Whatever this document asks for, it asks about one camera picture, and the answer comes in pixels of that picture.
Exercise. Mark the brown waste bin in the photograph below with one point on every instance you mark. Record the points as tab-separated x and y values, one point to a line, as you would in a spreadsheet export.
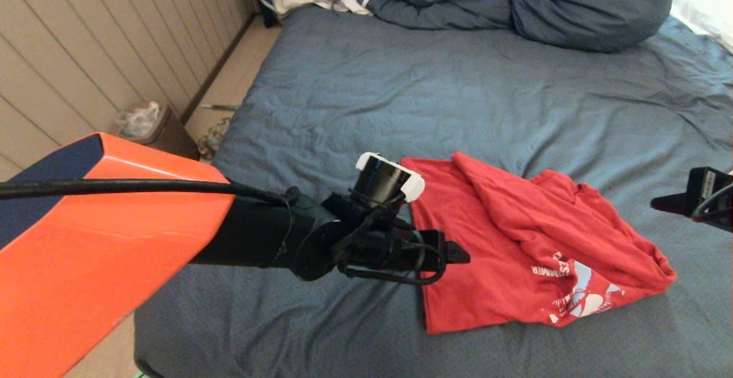
166	137

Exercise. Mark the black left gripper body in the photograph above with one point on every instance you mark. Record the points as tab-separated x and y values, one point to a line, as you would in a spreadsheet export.
395	249

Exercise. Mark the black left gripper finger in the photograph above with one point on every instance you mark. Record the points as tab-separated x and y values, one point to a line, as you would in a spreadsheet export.
457	250
457	260

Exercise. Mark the white pillow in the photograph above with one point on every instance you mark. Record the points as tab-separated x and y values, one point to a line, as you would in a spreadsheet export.
707	11

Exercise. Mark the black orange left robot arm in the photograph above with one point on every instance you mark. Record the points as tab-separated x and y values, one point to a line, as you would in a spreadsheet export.
114	240

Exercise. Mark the blue-grey bed sheet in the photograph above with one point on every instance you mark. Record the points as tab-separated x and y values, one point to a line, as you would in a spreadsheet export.
401	91

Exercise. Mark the red t-shirt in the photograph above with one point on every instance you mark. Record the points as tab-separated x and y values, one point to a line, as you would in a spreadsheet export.
515	240

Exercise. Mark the thin metal tool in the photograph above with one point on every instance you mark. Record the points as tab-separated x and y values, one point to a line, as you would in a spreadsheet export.
217	106

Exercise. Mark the blue crumpled duvet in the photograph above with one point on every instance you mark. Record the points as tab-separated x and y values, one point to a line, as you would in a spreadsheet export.
544	6

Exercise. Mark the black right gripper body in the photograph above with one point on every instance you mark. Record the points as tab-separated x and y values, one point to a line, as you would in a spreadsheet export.
710	195

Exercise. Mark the clear plastic bin bag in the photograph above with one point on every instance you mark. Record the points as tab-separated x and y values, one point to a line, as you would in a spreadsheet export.
137	120

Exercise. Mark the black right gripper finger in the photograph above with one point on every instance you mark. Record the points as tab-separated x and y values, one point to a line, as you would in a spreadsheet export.
670	199
671	208

